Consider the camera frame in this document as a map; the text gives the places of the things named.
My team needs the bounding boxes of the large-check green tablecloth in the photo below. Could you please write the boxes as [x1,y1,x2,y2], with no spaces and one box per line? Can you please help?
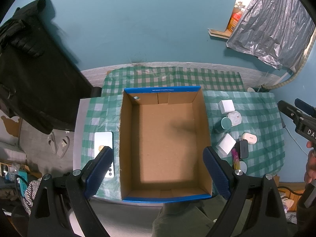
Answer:
[81,89,285,201]

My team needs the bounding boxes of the white smartphone with stickers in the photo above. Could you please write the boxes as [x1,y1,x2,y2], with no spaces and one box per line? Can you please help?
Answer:
[94,132,115,179]

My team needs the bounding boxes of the small-check green tablecloth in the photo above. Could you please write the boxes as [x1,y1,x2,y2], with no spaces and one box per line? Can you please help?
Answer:
[101,66,245,96]

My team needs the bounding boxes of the silver foil sheet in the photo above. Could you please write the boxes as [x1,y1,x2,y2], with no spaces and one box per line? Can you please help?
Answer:
[226,0,315,72]

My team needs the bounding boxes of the orange box in window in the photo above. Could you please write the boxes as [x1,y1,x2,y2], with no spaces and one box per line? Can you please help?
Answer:
[227,8,243,32]

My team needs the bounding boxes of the white octagonal device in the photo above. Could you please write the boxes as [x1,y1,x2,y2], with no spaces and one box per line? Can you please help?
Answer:
[227,111,242,127]

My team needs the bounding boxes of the magenta gold lighter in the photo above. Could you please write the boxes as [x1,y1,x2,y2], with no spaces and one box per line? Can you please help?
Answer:
[231,148,241,170]

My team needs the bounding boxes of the teal round tin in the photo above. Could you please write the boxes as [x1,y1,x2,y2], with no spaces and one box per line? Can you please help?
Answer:
[213,117,232,133]

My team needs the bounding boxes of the white earbuds case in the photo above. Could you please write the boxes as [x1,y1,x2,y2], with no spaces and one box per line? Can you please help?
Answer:
[242,133,258,144]

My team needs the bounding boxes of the black power adapter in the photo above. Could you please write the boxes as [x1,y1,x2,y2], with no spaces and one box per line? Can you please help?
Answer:
[237,137,248,159]

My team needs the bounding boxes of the white slippers on floor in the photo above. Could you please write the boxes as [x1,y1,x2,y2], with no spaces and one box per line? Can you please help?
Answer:
[47,132,70,159]

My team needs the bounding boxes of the blue-edged cardboard box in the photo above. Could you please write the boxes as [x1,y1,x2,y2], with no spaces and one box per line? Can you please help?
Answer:
[118,86,213,203]

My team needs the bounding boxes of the person right hand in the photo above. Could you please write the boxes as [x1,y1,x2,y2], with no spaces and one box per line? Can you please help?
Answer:
[304,141,316,183]

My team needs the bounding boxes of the black bag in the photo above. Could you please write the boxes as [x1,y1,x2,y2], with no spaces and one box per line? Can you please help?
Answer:
[1,0,93,134]

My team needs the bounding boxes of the white charger cube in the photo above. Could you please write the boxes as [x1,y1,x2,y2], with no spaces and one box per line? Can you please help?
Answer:
[216,133,236,157]
[218,100,235,114]

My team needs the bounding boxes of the white round disc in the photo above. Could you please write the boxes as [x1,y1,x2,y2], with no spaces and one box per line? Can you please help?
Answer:
[239,161,247,174]

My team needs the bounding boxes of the striped cloth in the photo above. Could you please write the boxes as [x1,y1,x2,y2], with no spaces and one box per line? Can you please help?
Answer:
[22,178,42,216]

